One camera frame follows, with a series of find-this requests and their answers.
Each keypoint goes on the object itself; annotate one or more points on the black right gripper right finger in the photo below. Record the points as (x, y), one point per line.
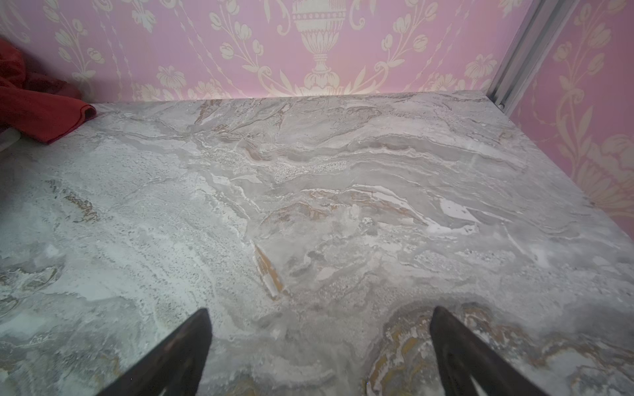
(466, 363)

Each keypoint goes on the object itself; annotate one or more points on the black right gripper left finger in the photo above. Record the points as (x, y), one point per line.
(174, 366)

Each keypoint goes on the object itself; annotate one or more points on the bright red cloth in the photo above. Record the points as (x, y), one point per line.
(43, 108)

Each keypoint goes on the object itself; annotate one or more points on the aluminium corner post right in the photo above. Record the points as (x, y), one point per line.
(536, 35)

